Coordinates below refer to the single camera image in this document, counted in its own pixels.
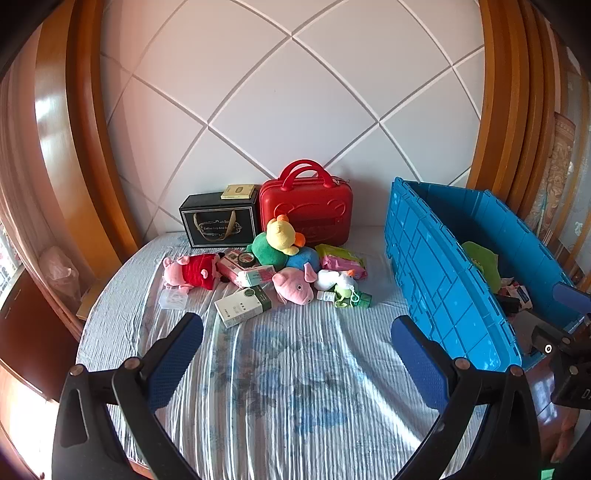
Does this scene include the green and yellow duck plush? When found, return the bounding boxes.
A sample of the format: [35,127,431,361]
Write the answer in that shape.
[246,218,308,268]

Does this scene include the light green ball pouch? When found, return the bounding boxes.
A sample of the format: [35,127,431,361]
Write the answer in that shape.
[333,281,358,308]

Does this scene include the white pink green box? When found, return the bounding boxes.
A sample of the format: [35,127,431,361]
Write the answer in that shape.
[233,265,276,288]

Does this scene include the white plush toy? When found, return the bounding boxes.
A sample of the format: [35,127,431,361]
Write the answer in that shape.
[315,269,356,291]

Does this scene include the cardboard piece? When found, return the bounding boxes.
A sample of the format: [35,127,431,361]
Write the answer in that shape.
[76,279,109,321]

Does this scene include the wooden bed frame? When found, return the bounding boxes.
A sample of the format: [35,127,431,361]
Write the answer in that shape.
[0,0,571,480]

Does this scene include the white and dark green box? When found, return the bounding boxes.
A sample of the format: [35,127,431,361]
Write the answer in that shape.
[214,285,273,328]

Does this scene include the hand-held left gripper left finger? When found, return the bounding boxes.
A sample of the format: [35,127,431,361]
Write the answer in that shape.
[52,312,205,480]

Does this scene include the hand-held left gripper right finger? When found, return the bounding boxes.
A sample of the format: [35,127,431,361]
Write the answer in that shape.
[390,315,542,480]

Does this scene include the pink wet wipes packet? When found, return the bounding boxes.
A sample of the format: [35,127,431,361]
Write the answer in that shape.
[318,251,369,281]

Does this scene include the clear plastic case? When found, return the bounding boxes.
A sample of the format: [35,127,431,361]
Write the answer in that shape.
[158,288,188,309]

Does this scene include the light blue striped bedsheet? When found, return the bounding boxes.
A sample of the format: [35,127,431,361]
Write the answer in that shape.
[76,226,485,480]

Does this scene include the red hard carry case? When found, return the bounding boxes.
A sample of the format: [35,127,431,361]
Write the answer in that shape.
[259,160,354,247]

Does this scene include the pink plastic bag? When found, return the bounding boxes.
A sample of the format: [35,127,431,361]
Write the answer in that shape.
[39,246,81,301]

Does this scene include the green cloth in crate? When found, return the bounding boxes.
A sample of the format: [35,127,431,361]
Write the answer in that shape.
[462,241,502,294]

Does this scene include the white padded headboard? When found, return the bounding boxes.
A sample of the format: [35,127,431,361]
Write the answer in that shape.
[99,0,485,241]

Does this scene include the black gift box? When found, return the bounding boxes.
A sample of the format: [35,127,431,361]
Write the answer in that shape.
[179,191,260,247]

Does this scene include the patterned curtain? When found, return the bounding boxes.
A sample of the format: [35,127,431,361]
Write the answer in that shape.
[526,69,591,278]

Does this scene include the dark brown nightstand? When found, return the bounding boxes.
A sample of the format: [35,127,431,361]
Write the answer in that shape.
[0,272,79,402]

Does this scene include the pink pig plush red clothes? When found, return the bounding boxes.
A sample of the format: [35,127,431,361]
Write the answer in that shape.
[161,253,221,291]

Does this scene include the blue plastic storage crate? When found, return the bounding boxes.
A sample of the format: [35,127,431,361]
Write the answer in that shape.
[385,176,579,372]

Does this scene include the printed packet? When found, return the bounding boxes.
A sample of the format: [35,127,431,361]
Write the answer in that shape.
[503,278,532,308]

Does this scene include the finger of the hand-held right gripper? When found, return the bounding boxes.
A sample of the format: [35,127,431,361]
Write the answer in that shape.
[553,283,591,319]
[531,323,585,370]

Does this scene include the blue plush toy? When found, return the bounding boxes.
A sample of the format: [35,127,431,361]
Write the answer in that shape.
[286,247,320,273]

